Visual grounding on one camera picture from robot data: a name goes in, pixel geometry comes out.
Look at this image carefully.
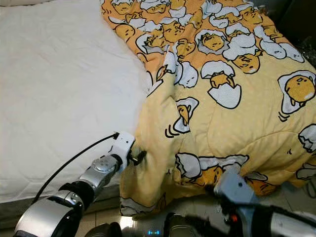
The dark grey robot lower body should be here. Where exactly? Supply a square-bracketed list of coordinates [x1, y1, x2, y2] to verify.
[99, 212, 203, 237]

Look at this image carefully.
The white quilted mattress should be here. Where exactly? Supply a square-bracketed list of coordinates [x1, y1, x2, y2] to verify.
[0, 0, 152, 203]

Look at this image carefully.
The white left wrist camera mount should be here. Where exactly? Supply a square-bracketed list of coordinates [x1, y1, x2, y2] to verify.
[113, 131, 137, 169]

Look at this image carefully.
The orange cartoon egg duvet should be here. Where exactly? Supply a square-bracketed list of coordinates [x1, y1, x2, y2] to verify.
[101, 0, 316, 217]

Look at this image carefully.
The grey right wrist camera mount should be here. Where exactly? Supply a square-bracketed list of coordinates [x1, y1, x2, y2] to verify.
[215, 170, 260, 208]

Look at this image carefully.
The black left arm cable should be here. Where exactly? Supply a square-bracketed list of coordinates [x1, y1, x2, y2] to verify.
[32, 131, 120, 206]

